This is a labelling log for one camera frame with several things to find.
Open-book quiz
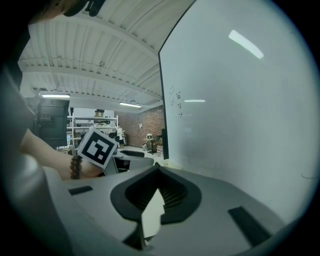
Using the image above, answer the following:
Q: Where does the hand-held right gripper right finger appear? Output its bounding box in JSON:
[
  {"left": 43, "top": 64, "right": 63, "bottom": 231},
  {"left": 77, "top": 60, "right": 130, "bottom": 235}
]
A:
[{"left": 149, "top": 162, "right": 287, "bottom": 256}]

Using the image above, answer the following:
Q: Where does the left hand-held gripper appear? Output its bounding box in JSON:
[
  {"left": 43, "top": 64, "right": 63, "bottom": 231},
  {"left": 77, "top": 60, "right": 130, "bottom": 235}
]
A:
[{"left": 77, "top": 126, "right": 155, "bottom": 177}]

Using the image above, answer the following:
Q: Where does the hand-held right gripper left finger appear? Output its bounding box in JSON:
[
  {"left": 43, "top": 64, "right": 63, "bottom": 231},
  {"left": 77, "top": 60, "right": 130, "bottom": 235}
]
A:
[{"left": 62, "top": 162, "right": 161, "bottom": 256}]

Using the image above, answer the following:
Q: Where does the person's left forearm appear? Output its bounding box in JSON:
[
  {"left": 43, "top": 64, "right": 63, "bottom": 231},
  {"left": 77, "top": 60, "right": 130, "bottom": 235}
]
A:
[{"left": 20, "top": 126, "right": 106, "bottom": 181}]

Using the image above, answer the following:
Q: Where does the whiteboard on black stand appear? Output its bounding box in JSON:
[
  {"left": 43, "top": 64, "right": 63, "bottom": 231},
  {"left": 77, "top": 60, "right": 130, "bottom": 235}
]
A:
[{"left": 157, "top": 0, "right": 315, "bottom": 222}]

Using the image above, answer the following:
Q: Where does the small round yellow table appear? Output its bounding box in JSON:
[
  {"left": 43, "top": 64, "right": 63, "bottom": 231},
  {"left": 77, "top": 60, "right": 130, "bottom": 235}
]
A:
[{"left": 143, "top": 136, "right": 156, "bottom": 154}]

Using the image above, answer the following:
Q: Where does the long ceiling lamp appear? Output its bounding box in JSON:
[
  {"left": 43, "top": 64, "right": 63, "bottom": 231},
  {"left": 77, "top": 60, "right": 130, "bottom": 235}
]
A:
[
  {"left": 119, "top": 101, "right": 143, "bottom": 109},
  {"left": 40, "top": 93, "right": 71, "bottom": 99}
]

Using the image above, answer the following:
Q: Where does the white shelving rack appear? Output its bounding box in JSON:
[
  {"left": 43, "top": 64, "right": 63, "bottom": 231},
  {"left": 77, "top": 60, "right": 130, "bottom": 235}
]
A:
[{"left": 66, "top": 114, "right": 119, "bottom": 149}]

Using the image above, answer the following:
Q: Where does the black equipment rack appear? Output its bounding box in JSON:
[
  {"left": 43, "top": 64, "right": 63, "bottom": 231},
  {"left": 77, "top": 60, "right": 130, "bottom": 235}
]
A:
[{"left": 36, "top": 99, "right": 70, "bottom": 149}]

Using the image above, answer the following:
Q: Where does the person's dark clothing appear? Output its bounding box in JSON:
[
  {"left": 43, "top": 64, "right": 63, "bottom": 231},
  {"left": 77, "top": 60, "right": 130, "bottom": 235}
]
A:
[{"left": 0, "top": 66, "right": 36, "bottom": 157}]

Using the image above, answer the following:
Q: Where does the brown bead bracelet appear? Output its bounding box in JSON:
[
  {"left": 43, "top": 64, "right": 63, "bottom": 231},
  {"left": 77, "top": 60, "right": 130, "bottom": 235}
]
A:
[{"left": 69, "top": 154, "right": 84, "bottom": 180}]

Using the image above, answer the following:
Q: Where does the black head-worn camera mount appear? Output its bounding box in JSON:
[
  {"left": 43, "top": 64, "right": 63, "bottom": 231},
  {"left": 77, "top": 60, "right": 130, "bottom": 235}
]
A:
[{"left": 62, "top": 0, "right": 106, "bottom": 17}]

